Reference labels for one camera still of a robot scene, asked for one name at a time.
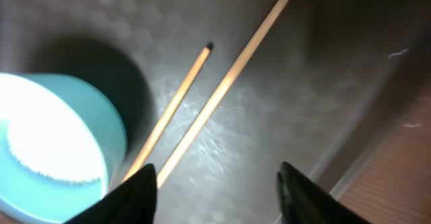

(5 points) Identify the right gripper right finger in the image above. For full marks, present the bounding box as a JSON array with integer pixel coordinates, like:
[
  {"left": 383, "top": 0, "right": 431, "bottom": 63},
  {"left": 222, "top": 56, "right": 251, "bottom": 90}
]
[{"left": 276, "top": 161, "right": 369, "bottom": 224}]

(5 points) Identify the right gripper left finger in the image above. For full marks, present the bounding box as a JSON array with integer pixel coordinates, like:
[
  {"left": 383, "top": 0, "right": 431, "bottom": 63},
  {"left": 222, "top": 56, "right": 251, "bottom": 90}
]
[{"left": 66, "top": 164, "right": 158, "bottom": 224}]

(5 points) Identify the dark brown serving tray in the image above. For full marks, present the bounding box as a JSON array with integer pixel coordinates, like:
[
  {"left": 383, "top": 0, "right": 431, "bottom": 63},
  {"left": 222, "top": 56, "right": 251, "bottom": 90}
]
[{"left": 1, "top": 0, "right": 430, "bottom": 223}]

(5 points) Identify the wooden chopstick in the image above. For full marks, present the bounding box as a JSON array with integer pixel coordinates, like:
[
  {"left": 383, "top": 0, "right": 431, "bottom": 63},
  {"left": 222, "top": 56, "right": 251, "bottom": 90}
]
[
  {"left": 122, "top": 42, "right": 213, "bottom": 182},
  {"left": 157, "top": 0, "right": 289, "bottom": 188}
]

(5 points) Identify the light blue bowl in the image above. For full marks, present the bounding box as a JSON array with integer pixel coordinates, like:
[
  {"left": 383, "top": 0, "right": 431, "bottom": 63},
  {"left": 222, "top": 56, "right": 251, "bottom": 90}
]
[{"left": 1, "top": 73, "right": 127, "bottom": 223}]

